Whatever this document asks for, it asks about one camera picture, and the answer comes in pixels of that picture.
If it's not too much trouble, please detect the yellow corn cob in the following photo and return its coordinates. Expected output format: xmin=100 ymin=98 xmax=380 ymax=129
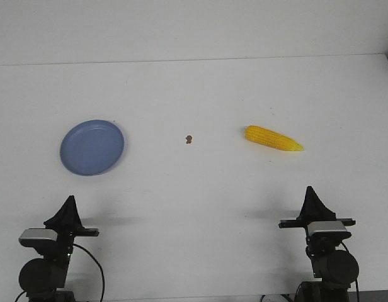
xmin=244 ymin=125 xmax=304 ymax=152

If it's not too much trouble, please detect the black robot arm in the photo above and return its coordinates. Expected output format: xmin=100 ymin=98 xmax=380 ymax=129
xmin=278 ymin=186 xmax=360 ymax=301
xmin=18 ymin=195 xmax=105 ymax=301

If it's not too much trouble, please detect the blue round plate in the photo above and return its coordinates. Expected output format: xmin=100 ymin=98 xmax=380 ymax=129
xmin=59 ymin=120 xmax=125 ymax=176

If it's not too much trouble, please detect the small brown crumb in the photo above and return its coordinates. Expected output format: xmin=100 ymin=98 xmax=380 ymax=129
xmin=185 ymin=135 xmax=193 ymax=144

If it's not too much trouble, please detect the white object at table edge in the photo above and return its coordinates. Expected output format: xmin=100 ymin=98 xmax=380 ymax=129
xmin=260 ymin=294 xmax=281 ymax=302

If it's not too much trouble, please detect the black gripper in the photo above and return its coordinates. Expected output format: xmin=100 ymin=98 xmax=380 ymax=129
xmin=278 ymin=186 xmax=355 ymax=252
xmin=43 ymin=195 xmax=99 ymax=261

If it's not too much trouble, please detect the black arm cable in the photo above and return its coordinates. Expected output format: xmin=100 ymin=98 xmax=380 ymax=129
xmin=14 ymin=242 xmax=106 ymax=302
xmin=338 ymin=240 xmax=361 ymax=302

